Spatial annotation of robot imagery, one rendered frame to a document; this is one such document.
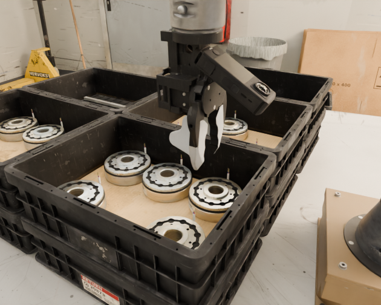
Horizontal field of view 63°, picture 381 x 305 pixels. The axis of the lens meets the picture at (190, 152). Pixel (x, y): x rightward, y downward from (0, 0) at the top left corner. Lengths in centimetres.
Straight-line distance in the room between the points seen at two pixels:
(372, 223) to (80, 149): 58
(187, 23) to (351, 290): 47
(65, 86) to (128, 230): 81
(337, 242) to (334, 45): 287
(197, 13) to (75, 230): 37
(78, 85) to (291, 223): 84
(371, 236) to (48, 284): 59
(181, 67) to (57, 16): 431
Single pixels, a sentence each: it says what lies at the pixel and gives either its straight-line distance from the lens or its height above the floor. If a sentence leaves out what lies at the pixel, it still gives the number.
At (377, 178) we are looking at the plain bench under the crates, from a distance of 107.
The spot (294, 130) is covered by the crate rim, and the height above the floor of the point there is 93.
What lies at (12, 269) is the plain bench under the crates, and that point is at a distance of 77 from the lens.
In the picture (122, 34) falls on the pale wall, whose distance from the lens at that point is 416.
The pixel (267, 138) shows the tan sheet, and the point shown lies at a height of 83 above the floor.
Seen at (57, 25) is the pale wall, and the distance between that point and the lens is 478.
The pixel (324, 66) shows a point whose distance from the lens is 339.
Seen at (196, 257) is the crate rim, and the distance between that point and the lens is 39.
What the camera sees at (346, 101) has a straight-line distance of 341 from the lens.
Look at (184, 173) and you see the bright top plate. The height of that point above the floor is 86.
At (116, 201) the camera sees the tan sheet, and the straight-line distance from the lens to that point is 64.
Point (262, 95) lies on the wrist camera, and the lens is 43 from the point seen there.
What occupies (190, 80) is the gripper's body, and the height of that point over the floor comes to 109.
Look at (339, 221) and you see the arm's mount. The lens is 69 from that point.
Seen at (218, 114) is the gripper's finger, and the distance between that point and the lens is 51.
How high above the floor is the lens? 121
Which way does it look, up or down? 29 degrees down
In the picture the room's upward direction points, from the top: straight up
